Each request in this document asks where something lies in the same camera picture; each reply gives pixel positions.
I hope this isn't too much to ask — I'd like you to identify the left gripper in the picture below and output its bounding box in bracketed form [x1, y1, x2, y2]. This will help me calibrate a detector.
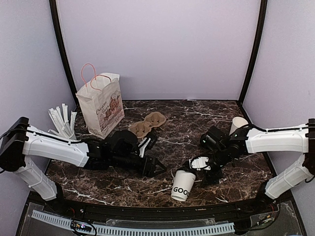
[111, 154, 167, 178]

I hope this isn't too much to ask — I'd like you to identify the white paper coffee cup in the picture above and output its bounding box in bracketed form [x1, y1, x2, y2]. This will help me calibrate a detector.
[229, 117, 249, 135]

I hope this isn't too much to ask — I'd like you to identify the white paper takeout bag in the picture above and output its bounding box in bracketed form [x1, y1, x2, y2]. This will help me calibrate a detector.
[76, 68, 125, 139]

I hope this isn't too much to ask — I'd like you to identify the bundle of straws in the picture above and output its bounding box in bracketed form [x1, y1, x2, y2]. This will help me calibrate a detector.
[48, 103, 77, 139]

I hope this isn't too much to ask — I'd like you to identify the single black cup lid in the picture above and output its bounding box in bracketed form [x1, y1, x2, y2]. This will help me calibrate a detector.
[176, 167, 197, 176]

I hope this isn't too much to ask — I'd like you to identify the paper cup holding straws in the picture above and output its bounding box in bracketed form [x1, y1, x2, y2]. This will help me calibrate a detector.
[68, 132, 77, 140]

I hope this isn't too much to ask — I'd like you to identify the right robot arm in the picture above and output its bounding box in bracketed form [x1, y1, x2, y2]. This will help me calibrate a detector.
[191, 118, 315, 213]

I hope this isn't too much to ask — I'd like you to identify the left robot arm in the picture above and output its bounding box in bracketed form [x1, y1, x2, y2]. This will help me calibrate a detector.
[0, 117, 166, 214]

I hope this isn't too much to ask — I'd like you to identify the brown cardboard cup carrier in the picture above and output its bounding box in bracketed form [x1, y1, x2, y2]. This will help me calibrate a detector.
[128, 112, 166, 139]

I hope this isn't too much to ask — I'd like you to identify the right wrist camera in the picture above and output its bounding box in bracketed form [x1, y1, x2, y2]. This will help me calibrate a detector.
[189, 156, 211, 171]

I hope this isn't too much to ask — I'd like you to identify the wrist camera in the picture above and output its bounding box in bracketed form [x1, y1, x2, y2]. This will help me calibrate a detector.
[138, 134, 158, 158]
[189, 156, 211, 171]

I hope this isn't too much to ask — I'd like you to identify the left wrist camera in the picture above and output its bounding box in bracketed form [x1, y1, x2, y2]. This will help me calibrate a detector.
[138, 134, 158, 158]

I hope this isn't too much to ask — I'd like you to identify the white slotted cable duct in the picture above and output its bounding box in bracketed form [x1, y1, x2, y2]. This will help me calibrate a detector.
[31, 210, 235, 236]

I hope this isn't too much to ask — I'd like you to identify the right black frame post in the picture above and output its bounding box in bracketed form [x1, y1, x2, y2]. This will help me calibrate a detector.
[238, 0, 268, 107]

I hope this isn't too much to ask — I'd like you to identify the black frame post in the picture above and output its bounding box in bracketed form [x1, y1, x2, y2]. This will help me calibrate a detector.
[49, 0, 78, 105]
[238, 0, 268, 107]

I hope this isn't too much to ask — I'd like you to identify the left black frame post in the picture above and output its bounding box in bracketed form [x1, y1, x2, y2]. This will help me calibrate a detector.
[49, 0, 78, 105]

